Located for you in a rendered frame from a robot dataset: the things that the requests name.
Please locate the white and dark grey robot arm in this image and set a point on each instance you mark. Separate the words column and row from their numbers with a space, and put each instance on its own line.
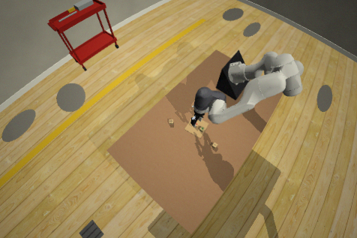
column 280, row 75

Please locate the tan square mat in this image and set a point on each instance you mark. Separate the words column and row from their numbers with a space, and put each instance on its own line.
column 196, row 131

